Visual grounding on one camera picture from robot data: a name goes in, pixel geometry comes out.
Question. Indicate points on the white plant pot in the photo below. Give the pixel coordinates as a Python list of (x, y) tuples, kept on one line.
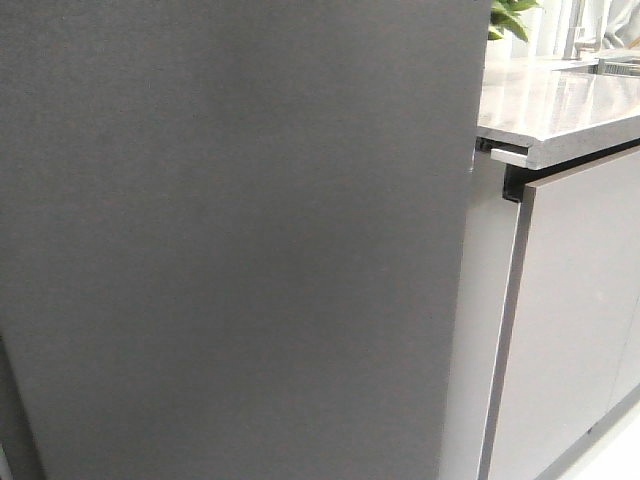
[(499, 50)]

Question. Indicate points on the steel sink basin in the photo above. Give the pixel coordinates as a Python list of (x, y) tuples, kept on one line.
[(616, 62)]

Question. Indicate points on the right grey cabinet door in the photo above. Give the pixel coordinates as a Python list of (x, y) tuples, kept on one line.
[(627, 377)]

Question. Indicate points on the grey kitchen counter cabinet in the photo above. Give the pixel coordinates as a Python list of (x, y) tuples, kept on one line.
[(533, 122)]

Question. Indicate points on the left grey cabinet door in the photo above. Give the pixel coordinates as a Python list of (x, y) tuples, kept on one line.
[(572, 296)]

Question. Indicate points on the green potted plant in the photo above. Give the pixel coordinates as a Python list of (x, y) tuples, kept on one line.
[(506, 16)]

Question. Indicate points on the steel sink faucet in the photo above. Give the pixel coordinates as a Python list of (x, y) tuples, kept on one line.
[(577, 42)]

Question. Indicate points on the grey cabinet door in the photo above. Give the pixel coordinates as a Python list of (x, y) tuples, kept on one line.
[(627, 377), (572, 296)]

